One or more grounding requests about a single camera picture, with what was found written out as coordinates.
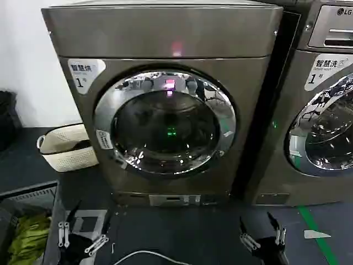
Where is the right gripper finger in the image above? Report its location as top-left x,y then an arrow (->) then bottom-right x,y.
238,216 -> 261,251
266,211 -> 288,249

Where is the green cloth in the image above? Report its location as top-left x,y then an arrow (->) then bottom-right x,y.
7,213 -> 51,262

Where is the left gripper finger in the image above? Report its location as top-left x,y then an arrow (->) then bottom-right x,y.
57,200 -> 82,249
84,211 -> 113,257

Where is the grey dryer with number sticker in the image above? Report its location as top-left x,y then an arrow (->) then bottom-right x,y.
40,4 -> 285,208

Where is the green floor tape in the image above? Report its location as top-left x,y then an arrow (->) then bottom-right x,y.
298,206 -> 340,265

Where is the round glass washer door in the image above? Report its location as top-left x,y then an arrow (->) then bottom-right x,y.
283,72 -> 353,178

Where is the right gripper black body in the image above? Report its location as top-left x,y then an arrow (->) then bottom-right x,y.
255,236 -> 291,265

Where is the white cable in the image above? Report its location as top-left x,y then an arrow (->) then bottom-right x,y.
111,242 -> 181,265

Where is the round glass dryer door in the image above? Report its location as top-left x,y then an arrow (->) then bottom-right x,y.
93,63 -> 240,180

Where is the white floor tape piece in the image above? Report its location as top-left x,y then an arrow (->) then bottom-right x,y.
303,229 -> 332,240

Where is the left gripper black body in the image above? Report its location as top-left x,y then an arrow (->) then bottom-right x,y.
61,232 -> 96,265

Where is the white perforated laundry basket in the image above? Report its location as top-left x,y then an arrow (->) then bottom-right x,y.
36,124 -> 100,173

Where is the dark grey slatted basket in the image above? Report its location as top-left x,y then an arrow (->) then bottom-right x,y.
0,180 -> 61,265

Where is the grey washer with silver drawer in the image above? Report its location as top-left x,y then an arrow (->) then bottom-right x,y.
253,0 -> 353,207

